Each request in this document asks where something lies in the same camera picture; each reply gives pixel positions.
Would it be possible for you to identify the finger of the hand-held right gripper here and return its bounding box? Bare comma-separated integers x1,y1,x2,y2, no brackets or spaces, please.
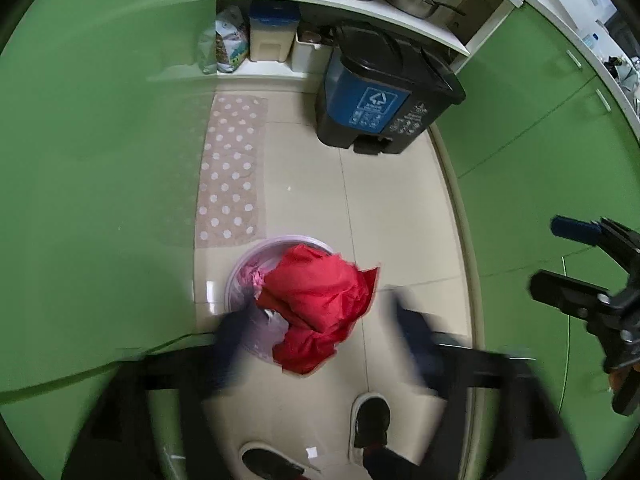
530,270,609,318
550,215,607,247

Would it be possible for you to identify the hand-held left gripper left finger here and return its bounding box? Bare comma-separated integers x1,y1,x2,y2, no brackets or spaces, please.
62,305,251,480

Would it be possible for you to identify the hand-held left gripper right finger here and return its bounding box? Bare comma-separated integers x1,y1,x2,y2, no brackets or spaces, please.
395,295,586,480

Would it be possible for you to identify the small lavender wastebasket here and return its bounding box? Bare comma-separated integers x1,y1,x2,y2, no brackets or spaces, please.
223,233,335,366

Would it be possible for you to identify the red paper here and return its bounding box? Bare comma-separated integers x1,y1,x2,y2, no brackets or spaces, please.
256,243,381,375

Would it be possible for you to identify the person's right hand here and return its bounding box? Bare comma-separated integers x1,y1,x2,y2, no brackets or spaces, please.
609,360,640,391

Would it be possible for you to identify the person's right shoe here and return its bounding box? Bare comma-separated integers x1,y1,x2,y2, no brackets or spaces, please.
350,392,392,463

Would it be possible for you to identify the person's shoe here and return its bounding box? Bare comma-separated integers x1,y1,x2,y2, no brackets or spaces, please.
240,442,321,480
350,392,392,463

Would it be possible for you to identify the green cabinet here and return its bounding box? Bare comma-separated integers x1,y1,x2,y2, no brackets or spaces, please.
0,0,218,480
440,2,640,480

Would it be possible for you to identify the person's left shoe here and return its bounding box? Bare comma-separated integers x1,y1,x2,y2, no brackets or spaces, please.
240,442,321,480

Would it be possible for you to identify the beige dotted floor mat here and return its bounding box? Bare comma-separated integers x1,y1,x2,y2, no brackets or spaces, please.
194,94,268,248

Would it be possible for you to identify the blue black pedal bin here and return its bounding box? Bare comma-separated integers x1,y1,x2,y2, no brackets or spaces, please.
315,22,467,156

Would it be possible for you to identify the white shelf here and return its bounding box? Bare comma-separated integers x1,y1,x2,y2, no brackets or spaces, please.
216,0,523,78

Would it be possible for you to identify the printed snack bag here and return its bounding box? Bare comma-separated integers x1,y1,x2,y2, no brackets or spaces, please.
200,6,250,75

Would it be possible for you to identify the white storage box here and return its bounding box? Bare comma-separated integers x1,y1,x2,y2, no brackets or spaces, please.
291,30,333,73

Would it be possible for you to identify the beige container blue lid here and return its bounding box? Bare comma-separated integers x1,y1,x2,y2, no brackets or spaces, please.
249,0,301,63

